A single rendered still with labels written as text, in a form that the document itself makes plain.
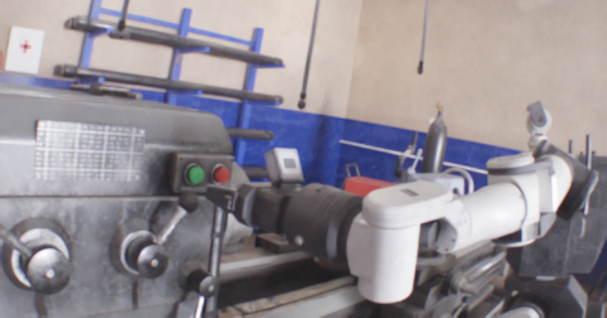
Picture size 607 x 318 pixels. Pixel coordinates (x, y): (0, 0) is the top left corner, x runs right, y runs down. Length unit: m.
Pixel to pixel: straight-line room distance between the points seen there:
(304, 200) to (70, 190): 0.36
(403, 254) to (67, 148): 0.48
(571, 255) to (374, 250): 0.71
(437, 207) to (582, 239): 0.67
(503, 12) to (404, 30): 1.49
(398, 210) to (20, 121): 0.52
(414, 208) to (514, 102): 5.08
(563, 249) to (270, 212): 0.74
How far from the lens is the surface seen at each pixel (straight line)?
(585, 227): 1.12
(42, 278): 0.65
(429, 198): 0.49
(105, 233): 0.73
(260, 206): 0.58
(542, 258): 1.11
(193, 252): 0.83
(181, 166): 0.75
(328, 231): 0.51
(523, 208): 0.62
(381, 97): 6.30
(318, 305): 1.30
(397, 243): 0.48
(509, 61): 5.64
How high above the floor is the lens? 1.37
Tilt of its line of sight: 5 degrees down
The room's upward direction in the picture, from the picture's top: 9 degrees clockwise
